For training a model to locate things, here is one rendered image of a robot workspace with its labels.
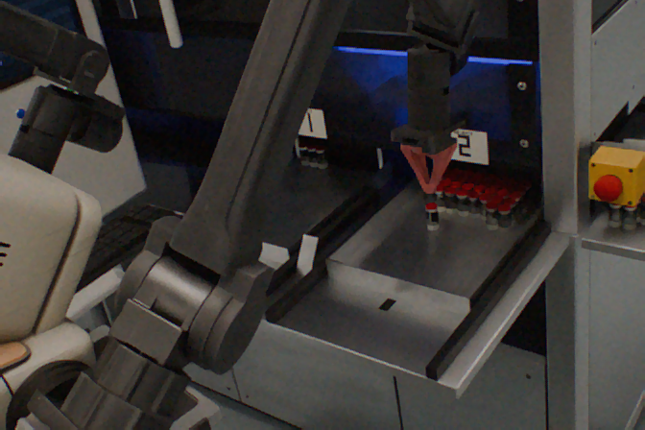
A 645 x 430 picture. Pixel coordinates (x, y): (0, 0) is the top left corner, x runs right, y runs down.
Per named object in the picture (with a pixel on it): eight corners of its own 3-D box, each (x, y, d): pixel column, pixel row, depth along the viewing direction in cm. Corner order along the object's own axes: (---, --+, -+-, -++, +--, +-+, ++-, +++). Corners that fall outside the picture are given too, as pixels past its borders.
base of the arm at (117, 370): (22, 402, 63) (96, 477, 54) (75, 313, 64) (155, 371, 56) (102, 426, 69) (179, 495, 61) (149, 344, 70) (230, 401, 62)
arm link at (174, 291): (97, 350, 61) (152, 384, 60) (163, 237, 63) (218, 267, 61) (143, 359, 70) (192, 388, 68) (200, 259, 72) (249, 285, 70)
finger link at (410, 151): (465, 186, 112) (466, 123, 109) (442, 202, 107) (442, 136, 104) (424, 179, 116) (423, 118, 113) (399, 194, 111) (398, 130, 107)
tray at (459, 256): (427, 182, 152) (426, 167, 151) (557, 206, 137) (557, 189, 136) (328, 276, 129) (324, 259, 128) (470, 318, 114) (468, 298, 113)
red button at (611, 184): (600, 190, 122) (600, 168, 120) (626, 195, 119) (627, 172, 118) (591, 202, 119) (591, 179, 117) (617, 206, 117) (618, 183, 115)
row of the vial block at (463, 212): (428, 203, 145) (425, 181, 143) (519, 222, 135) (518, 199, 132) (422, 208, 143) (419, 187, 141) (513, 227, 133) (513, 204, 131)
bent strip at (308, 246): (309, 262, 134) (303, 233, 131) (323, 266, 132) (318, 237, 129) (257, 309, 124) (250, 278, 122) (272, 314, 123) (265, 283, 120)
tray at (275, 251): (292, 157, 172) (290, 143, 170) (393, 177, 157) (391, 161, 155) (184, 235, 149) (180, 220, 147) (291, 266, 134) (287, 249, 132)
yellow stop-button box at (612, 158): (603, 179, 128) (604, 139, 124) (648, 186, 124) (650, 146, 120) (586, 201, 123) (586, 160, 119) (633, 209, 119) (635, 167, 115)
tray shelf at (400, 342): (276, 162, 175) (274, 155, 175) (585, 222, 135) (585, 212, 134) (115, 276, 143) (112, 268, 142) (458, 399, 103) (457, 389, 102)
